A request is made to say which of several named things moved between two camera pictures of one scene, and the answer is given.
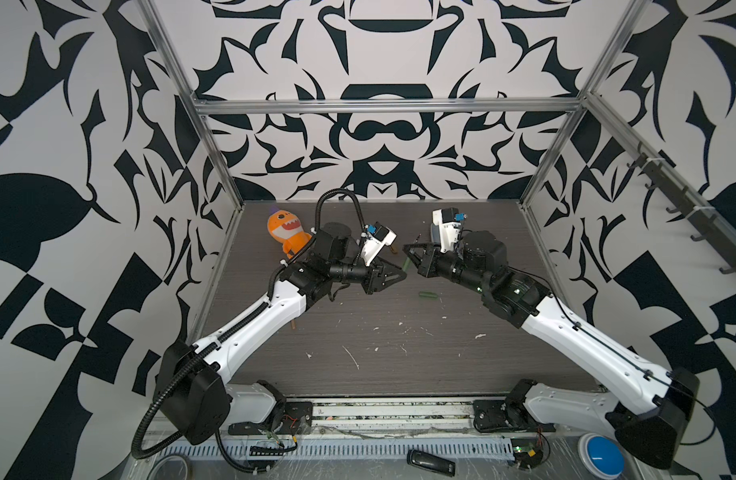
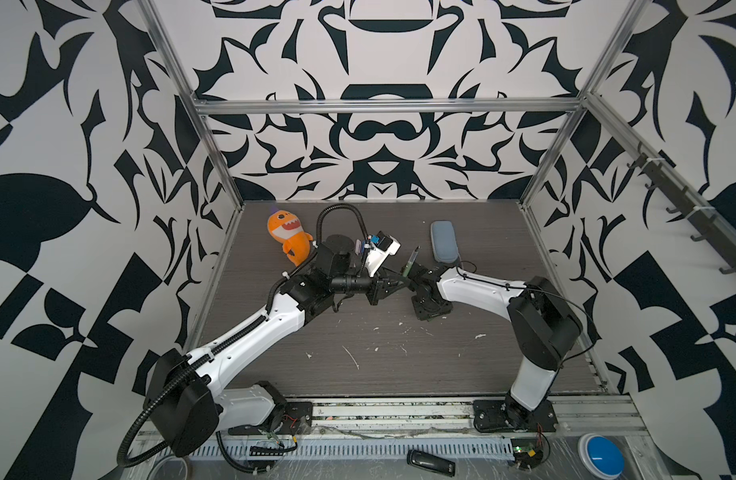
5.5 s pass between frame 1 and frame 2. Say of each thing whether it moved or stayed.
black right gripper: moved
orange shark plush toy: stayed
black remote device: stayed
